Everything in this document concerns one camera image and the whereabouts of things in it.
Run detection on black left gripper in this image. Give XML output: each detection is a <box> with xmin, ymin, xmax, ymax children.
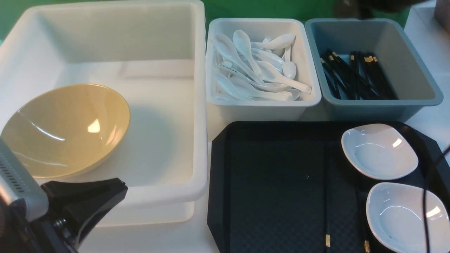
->
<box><xmin>0</xmin><ymin>178</ymin><xmax>128</xmax><ymax>253</ymax></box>

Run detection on teal plastic chopstick bin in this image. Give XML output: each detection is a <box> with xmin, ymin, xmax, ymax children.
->
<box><xmin>305</xmin><ymin>19</ymin><xmax>444</xmax><ymax>121</ymax></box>

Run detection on black plastic serving tray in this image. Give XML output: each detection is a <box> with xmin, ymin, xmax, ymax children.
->
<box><xmin>207</xmin><ymin>121</ymin><xmax>450</xmax><ymax>253</ymax></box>

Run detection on white square dish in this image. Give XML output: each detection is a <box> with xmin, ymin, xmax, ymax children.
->
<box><xmin>366</xmin><ymin>182</ymin><xmax>450</xmax><ymax>253</ymax></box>
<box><xmin>341</xmin><ymin>123</ymin><xmax>418</xmax><ymax>181</ymax></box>

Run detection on pile of white spoons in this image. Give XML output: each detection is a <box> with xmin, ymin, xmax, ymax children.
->
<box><xmin>213</xmin><ymin>30</ymin><xmax>312</xmax><ymax>101</ymax></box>

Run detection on large white plastic tub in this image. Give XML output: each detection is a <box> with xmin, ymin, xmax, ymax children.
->
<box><xmin>1</xmin><ymin>0</ymin><xmax>208</xmax><ymax>227</ymax></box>

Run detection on yellow noodle bowl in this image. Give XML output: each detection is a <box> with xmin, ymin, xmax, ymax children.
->
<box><xmin>1</xmin><ymin>84</ymin><xmax>131</xmax><ymax>179</ymax></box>

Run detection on white plastic spoon bin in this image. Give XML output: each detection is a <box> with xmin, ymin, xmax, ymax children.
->
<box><xmin>206</xmin><ymin>18</ymin><xmax>322</xmax><ymax>122</ymax></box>

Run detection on bundle of black chopsticks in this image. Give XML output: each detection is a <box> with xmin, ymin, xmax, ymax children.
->
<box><xmin>320</xmin><ymin>50</ymin><xmax>399</xmax><ymax>100</ymax></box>

